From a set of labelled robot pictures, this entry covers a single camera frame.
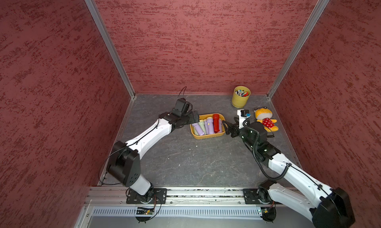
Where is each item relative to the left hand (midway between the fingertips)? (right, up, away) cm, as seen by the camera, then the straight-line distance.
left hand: (191, 120), depth 85 cm
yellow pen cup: (+35, +12, +21) cm, 43 cm away
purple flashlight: (+4, -6, +7) cm, 10 cm away
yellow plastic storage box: (+9, +1, +15) cm, 17 cm away
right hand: (+20, -1, -7) cm, 21 cm away
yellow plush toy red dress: (+50, +2, +16) cm, 52 cm away
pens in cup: (+37, +18, +22) cm, 47 cm away
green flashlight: (+6, -3, +12) cm, 14 cm away
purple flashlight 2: (+12, -4, +9) cm, 16 cm away
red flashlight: (+16, -3, +11) cm, 20 cm away
